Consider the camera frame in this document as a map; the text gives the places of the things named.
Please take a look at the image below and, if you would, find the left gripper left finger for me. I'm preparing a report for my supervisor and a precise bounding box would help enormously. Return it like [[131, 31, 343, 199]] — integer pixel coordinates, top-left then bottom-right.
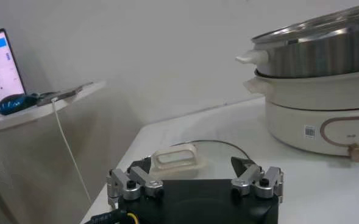
[[105, 156, 165, 211]]

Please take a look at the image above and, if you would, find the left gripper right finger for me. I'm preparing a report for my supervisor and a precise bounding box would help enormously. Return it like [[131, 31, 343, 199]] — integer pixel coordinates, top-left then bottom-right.
[[230, 156, 285, 200]]

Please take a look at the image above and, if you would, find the round glass pot lid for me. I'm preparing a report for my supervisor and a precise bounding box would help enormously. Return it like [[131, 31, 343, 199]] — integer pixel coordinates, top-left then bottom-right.
[[149, 139, 251, 181]]

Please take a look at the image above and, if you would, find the perforated steel steamer basket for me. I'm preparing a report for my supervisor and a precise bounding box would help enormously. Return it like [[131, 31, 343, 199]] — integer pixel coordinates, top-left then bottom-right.
[[235, 1, 359, 79]]

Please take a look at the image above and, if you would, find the white electric cooker pot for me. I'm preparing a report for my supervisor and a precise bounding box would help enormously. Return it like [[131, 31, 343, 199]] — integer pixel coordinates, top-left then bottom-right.
[[243, 69, 359, 163]]

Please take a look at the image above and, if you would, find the black smartphone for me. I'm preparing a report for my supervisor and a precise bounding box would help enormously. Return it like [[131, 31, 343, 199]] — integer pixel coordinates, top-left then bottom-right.
[[36, 85, 84, 108]]

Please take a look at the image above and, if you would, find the white side table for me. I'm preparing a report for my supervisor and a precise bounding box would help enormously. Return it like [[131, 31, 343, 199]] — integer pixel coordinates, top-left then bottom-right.
[[0, 80, 107, 224]]

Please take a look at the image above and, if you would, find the blue computer mouse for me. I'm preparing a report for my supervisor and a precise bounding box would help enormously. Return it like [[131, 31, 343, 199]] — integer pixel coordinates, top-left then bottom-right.
[[0, 93, 40, 116]]

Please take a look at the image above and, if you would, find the white charging cable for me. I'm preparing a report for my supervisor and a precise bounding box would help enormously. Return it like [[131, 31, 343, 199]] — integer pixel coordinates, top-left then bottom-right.
[[51, 97, 93, 203]]

